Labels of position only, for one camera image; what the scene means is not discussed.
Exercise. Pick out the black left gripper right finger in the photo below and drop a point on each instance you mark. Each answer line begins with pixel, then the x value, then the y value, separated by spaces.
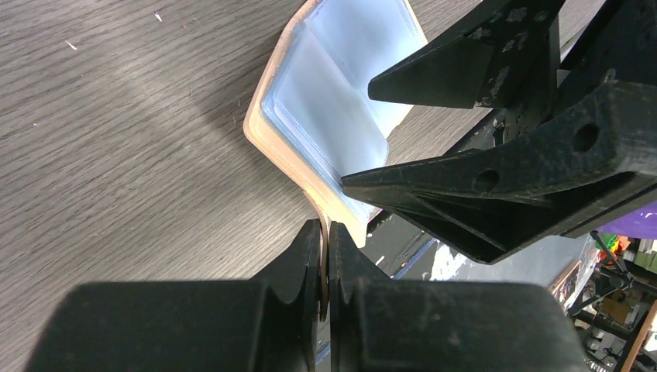
pixel 380 324

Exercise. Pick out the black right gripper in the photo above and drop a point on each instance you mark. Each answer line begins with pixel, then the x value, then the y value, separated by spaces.
pixel 499 56

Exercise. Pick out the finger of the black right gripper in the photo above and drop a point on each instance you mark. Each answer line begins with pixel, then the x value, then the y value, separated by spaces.
pixel 593 163

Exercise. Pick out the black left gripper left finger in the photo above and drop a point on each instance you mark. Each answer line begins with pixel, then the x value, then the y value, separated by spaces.
pixel 265 323

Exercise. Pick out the beige card holder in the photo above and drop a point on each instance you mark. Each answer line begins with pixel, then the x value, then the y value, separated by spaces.
pixel 311 114

